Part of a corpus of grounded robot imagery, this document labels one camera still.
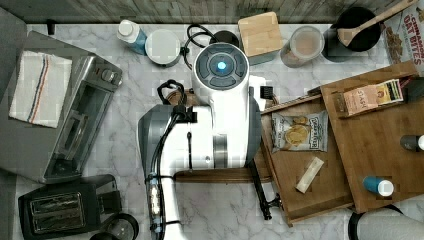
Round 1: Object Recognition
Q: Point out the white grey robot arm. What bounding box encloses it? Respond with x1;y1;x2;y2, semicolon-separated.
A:
137;42;262;240

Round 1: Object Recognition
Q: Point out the wrapped butter stick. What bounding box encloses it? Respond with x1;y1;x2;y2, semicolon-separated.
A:
296;157;324;193

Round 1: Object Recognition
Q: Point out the wooden serving tray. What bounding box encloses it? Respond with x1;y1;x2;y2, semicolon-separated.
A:
166;90;279;183

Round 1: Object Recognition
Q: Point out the dark grey cup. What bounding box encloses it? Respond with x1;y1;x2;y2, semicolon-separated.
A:
209;30;239;47

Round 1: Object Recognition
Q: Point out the white lidded mug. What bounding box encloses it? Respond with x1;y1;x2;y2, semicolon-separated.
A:
145;29;184;67

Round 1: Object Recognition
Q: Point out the teal canister wooden lid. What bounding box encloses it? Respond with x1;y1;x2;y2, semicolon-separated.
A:
238;12;283;66

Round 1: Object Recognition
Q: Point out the chips snack bag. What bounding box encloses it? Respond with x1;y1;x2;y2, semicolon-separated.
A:
271;110;329;152

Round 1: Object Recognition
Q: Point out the blue bottle white lid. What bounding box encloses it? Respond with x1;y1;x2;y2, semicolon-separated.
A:
117;20;147;55

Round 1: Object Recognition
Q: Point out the clear jar with lid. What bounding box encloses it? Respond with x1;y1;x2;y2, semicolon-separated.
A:
280;26;325;68

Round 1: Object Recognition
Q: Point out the black round glass lid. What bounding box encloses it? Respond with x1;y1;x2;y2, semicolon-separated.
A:
89;213;139;240

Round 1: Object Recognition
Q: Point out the black utensil holder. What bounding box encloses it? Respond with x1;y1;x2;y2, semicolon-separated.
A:
322;7;381;62

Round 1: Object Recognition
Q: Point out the Stash tea box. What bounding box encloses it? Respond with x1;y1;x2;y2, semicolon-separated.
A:
341;79;404;116

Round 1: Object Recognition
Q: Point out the wooden spoon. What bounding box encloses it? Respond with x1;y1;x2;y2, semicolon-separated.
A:
337;0;419;46

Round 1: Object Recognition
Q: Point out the wooden shelf organizer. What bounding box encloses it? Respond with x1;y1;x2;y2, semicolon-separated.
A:
320;61;424;213

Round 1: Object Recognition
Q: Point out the silver toaster oven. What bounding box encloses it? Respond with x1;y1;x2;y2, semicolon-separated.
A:
0;31;122;184

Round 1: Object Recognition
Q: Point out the black two-slot toaster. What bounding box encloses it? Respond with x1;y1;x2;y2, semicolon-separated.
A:
18;174;122;240

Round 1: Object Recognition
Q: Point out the striped white dish towel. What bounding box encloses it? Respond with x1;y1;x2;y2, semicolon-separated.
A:
9;51;72;128

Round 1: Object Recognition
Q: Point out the blue bottle white cap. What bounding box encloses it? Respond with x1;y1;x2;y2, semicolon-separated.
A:
363;176;394;197

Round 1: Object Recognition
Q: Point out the dark bottle white cap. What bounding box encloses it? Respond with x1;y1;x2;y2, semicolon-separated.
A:
400;135;424;152

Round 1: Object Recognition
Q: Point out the cinnamon oat bites cereal box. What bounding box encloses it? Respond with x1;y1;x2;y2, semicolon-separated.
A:
384;0;424;76

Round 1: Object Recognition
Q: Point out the wooden drawer with black handle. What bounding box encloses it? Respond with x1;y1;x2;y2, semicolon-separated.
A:
261;95;353;226

